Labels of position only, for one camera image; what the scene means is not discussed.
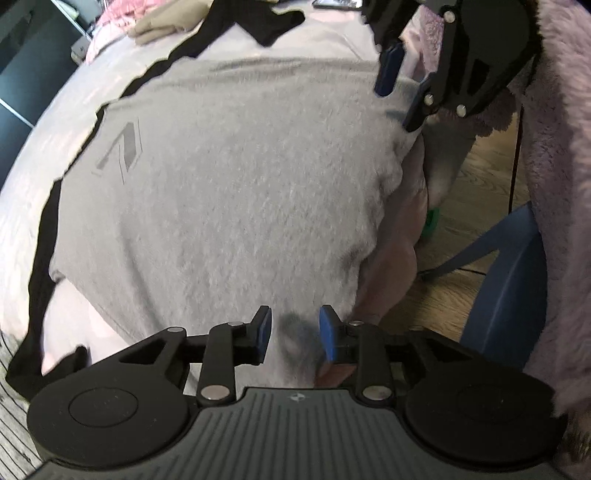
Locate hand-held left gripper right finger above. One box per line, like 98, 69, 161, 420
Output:
318, 305, 476, 404

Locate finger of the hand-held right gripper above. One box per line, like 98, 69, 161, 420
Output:
364, 0, 419, 97
403, 74, 444, 132

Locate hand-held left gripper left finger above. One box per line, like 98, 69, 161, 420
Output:
115, 305, 273, 407

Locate grey ribbed shirt black sleeves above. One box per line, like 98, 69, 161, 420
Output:
4, 0, 428, 400

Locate phone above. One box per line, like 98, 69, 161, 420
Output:
311, 0, 363, 11

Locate green object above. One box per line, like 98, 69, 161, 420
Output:
422, 208, 442, 241

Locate blue chair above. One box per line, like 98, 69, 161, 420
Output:
434, 203, 548, 371

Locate folded beige garment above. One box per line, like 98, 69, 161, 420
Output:
127, 0, 218, 45

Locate grey striped bow-print garment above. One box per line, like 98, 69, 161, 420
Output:
0, 332, 48, 480

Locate pink pillow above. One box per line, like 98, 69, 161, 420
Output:
85, 0, 139, 62

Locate polka-dot bed cover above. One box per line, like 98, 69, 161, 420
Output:
0, 0, 462, 403

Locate black wardrobe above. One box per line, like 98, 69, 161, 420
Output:
0, 0, 88, 131

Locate thin cable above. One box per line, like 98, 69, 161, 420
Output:
508, 92, 525, 214

